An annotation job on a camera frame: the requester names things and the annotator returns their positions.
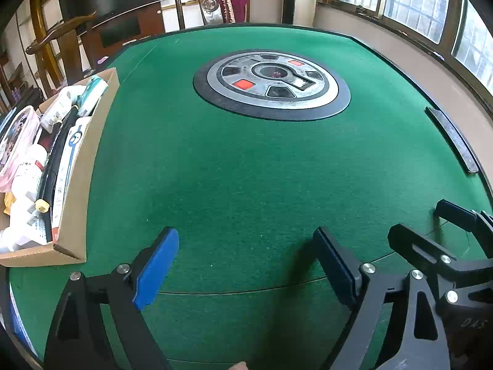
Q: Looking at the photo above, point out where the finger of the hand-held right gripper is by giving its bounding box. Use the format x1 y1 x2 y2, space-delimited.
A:
434 199 493 236
388 224 493 285

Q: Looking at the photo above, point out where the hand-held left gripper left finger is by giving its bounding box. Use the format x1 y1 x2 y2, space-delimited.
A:
44 227 180 370

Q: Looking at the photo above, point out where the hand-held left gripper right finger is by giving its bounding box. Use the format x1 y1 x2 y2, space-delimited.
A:
313 227 451 370

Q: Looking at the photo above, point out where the cardboard box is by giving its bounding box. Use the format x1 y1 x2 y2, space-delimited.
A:
0 67 120 267

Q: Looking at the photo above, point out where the white bottle red label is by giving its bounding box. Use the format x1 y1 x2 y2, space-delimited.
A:
11 144 48 202

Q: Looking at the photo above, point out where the teal cartoon tissue pack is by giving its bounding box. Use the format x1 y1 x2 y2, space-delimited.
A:
78 76 109 117

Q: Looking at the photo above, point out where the white power adapter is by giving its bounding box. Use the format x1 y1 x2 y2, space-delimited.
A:
7 193 53 250

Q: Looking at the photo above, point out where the white orange medicine box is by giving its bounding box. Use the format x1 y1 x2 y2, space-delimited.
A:
51 117 94 240

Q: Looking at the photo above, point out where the round table control panel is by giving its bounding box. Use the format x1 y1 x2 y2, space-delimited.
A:
193 49 352 121

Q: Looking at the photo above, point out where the cartoon print pencil case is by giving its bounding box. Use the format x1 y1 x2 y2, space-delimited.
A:
0 106 41 194

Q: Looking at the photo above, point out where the barred window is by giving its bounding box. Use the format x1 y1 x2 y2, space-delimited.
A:
338 0 493 99

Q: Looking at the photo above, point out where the small black screen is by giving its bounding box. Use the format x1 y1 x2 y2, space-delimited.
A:
99 14 141 47

